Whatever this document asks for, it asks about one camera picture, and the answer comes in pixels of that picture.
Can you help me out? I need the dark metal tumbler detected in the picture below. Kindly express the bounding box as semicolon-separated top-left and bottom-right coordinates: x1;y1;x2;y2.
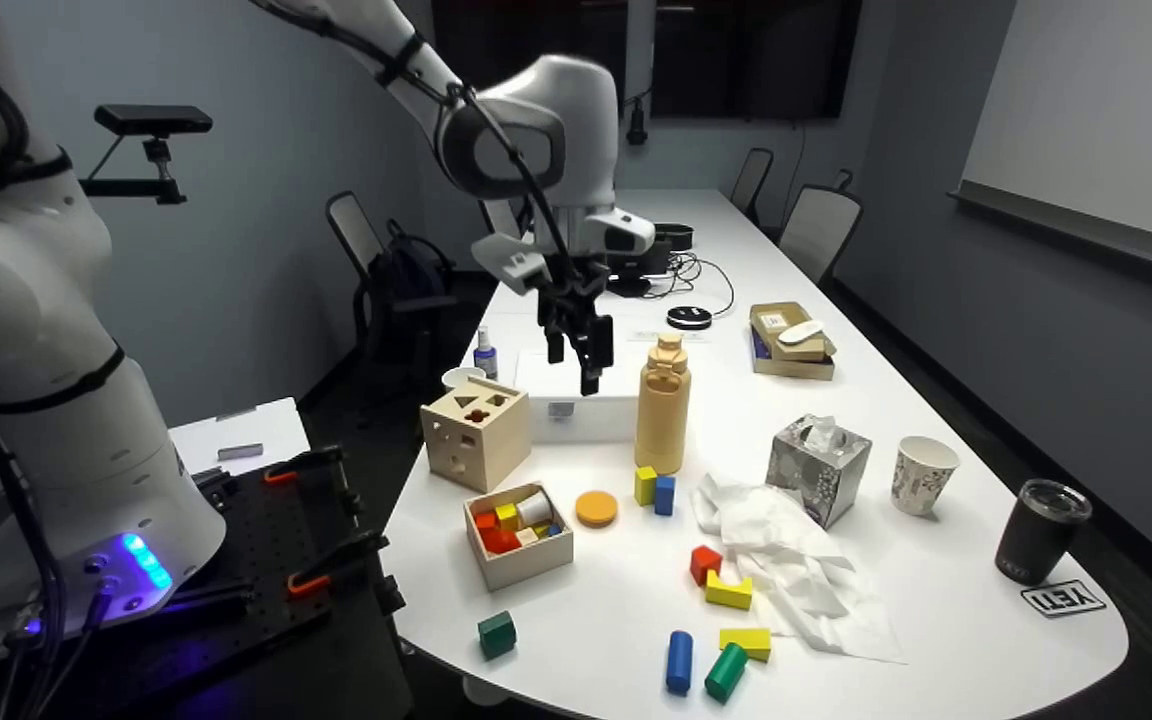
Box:
994;476;1102;590

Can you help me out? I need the orange wooden disc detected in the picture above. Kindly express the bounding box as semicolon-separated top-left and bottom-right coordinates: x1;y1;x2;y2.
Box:
573;487;625;534

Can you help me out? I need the black round puck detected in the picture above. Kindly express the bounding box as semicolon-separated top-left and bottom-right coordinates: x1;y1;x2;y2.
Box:
665;305;715;338

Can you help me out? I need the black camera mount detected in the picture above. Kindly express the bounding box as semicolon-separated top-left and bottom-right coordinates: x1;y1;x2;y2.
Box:
78;101;218;210

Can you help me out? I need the dark conference chair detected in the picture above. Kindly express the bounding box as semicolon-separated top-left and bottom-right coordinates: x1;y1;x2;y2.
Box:
726;142;779;222

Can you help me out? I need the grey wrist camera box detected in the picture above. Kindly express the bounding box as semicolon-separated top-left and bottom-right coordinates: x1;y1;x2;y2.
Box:
470;233;557;301

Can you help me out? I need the yellow rectangular wooden block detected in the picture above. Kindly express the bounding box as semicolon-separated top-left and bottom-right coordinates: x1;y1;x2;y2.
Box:
715;626;777;669
700;570;760;615

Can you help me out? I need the flat white box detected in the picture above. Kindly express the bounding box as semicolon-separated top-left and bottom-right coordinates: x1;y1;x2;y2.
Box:
500;338;647;448

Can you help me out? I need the wall whiteboard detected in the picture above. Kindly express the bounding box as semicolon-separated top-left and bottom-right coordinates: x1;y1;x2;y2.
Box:
951;0;1152;287

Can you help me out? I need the red wooden block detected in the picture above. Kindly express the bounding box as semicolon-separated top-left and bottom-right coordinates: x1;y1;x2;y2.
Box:
473;514;526;562
690;541;728;592

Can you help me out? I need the marble pattern tissue box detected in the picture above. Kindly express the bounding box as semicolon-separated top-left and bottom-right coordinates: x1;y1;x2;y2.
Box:
763;412;876;534

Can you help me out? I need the wooden block tray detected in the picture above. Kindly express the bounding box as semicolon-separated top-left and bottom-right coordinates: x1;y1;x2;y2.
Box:
461;479;579;596

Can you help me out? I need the patterned paper cup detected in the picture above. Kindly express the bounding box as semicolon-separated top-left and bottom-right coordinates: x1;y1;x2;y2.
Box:
890;431;963;524

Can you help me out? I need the white wooden cylinder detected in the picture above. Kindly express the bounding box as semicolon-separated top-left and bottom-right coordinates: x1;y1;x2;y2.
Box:
517;487;559;530

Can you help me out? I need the black orange clamp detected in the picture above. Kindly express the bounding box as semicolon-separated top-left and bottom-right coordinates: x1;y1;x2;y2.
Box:
280;534;379;603
254;455;341;496

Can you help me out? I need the black backpack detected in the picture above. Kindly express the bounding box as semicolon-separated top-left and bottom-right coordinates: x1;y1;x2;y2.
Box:
367;233;470;366

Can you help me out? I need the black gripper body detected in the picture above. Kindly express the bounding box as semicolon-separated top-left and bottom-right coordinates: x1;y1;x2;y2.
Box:
532;254;618;344

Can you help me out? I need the black table cable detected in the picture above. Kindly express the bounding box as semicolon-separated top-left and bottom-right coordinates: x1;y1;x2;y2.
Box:
660;247;745;322

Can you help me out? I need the long blue cylinder block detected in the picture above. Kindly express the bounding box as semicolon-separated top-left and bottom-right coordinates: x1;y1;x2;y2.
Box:
660;630;695;700

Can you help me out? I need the black box device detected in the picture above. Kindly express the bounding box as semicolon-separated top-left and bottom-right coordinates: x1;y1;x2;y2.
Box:
651;222;700;257

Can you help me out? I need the long green wooden block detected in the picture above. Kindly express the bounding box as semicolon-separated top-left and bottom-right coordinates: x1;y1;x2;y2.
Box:
700;640;753;707

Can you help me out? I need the crumpled white cloth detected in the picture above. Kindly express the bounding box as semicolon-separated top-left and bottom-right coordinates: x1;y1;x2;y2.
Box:
693;474;901;663

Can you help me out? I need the grey conference chair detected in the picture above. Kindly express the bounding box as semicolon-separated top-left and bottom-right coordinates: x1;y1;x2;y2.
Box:
777;182;869;287

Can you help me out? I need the black robot cart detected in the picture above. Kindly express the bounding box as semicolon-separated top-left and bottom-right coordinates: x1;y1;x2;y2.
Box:
13;441;412;720

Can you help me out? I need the white oval object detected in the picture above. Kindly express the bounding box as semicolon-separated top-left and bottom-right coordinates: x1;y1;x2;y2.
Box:
774;317;829;353

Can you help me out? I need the wooden shape sorter box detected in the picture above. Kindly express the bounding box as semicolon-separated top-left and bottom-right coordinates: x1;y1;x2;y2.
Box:
418;375;536;496

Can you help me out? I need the tan plastic bottle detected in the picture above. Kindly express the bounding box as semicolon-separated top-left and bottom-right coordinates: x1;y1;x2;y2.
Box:
634;333;695;479

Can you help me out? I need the white paper board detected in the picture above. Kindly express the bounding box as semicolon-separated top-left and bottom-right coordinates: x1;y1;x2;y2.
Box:
165;393;318;479

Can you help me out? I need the black white label tag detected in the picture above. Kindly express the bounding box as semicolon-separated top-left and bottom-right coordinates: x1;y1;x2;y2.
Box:
1018;578;1112;619

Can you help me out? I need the short green wooden block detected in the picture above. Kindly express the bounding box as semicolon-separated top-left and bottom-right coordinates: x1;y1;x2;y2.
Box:
475;610;522;663

